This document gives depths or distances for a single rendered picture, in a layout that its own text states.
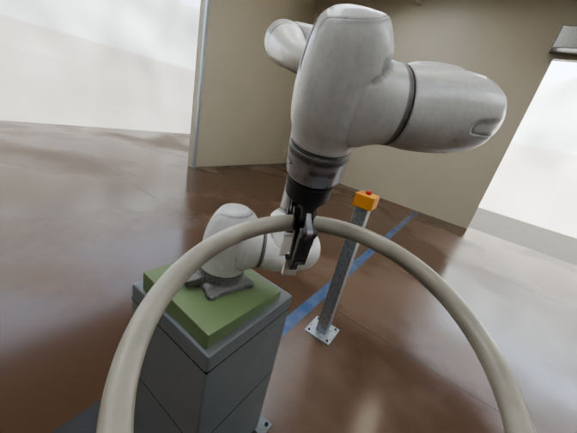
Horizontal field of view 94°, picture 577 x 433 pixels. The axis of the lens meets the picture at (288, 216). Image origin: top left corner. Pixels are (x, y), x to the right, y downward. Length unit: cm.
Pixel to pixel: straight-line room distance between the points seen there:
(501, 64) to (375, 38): 630
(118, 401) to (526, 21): 680
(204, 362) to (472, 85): 81
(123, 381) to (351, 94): 38
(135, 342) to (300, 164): 29
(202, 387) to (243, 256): 38
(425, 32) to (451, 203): 343
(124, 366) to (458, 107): 47
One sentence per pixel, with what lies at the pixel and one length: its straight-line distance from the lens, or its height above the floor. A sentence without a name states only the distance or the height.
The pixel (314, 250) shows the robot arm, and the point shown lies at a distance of 92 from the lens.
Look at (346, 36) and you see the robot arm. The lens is 32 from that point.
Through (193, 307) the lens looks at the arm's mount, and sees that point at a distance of 88.
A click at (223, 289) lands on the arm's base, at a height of 87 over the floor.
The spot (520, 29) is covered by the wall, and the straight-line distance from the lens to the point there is 675.
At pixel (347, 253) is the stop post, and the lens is 177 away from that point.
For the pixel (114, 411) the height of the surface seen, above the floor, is 115.
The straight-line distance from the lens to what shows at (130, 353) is 36.
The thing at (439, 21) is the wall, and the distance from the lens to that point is 696.
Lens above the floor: 144
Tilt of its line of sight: 21 degrees down
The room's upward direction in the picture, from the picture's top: 13 degrees clockwise
